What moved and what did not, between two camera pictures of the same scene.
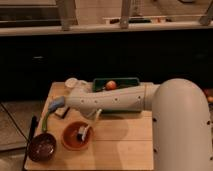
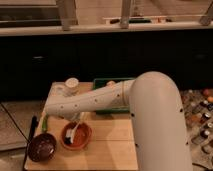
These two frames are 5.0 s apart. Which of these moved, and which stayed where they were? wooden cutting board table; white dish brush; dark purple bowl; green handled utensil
Moved: white dish brush
Stayed: green handled utensil; dark purple bowl; wooden cutting board table
